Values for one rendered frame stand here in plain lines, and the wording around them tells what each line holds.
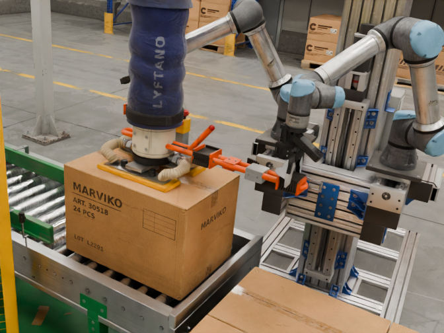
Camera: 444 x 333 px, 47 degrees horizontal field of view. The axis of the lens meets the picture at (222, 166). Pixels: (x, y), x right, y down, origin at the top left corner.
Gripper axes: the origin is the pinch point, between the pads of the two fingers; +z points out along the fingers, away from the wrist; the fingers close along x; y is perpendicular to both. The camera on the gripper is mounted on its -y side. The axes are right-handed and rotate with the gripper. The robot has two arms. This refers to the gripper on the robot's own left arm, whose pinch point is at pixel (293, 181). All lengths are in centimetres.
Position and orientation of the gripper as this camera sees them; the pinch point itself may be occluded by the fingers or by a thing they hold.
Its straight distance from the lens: 181.2
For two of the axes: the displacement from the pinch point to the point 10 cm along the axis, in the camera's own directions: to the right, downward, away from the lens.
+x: -5.0, 2.9, -8.2
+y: -8.6, -2.7, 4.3
